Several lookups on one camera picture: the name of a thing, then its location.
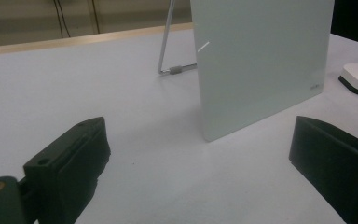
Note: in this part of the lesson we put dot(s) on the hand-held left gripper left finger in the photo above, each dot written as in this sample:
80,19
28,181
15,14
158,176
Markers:
68,161

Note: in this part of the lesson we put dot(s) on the pale green glass board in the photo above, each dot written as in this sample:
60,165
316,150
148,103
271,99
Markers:
258,62

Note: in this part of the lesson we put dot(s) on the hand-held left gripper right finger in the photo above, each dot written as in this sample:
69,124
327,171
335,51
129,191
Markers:
335,161

